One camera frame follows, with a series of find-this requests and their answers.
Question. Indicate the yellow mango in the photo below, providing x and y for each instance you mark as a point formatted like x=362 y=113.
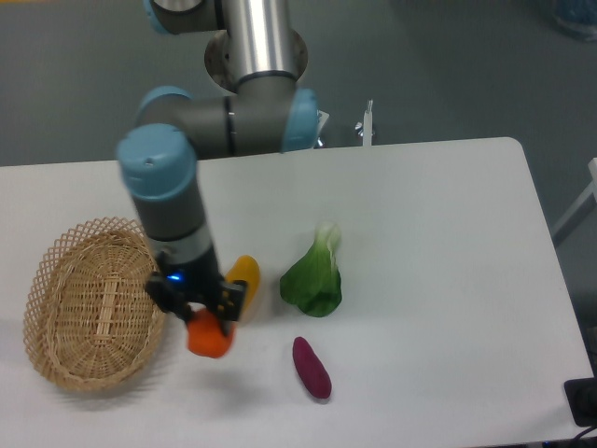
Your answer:
x=245 y=269

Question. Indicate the orange fruit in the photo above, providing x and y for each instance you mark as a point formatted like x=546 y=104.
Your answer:
x=205 y=337

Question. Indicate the green bok choy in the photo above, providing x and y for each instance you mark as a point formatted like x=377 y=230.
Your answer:
x=313 y=283

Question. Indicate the black device at table edge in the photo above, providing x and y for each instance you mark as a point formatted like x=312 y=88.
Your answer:
x=581 y=397

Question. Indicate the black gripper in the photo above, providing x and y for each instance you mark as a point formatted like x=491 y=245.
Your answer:
x=174 y=286

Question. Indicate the purple sweet potato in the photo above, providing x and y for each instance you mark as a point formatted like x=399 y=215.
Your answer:
x=311 y=370

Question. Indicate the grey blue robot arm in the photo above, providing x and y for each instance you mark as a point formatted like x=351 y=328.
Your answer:
x=266 y=113

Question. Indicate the woven wicker basket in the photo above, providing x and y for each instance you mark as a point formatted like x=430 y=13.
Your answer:
x=89 y=325

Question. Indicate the white metal bracket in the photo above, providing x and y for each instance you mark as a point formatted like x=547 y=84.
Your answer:
x=364 y=129

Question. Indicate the blue object top right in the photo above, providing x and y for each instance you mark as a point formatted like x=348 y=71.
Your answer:
x=576 y=17

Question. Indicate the white frame at right edge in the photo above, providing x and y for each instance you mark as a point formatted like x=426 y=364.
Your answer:
x=580 y=208

